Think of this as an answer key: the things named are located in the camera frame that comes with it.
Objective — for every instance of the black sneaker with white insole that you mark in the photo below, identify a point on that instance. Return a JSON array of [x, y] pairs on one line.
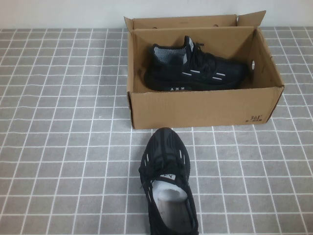
[[166, 151]]

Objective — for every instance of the brown cardboard shoe box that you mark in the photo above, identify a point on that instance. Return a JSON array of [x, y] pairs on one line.
[[195, 110]]

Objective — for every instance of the black sneaker with AXM print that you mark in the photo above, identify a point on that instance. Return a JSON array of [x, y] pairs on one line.
[[195, 71]]

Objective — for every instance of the grey checkered tablecloth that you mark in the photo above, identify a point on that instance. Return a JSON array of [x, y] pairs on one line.
[[61, 147]]

